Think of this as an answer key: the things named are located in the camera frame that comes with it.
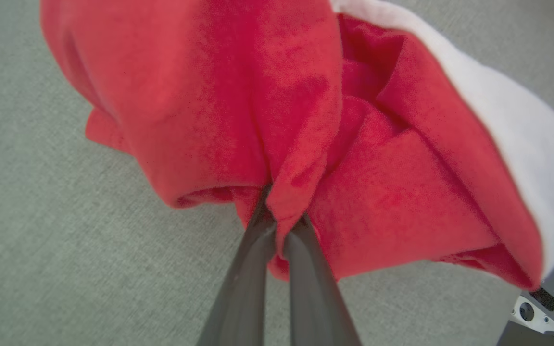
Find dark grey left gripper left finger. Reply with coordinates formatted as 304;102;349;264
196;184;277;346

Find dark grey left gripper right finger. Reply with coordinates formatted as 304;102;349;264
282;214;362;346

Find red shorts with white stripe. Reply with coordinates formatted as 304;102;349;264
40;0;554;293

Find grey fabric sofa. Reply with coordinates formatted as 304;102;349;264
0;0;554;346

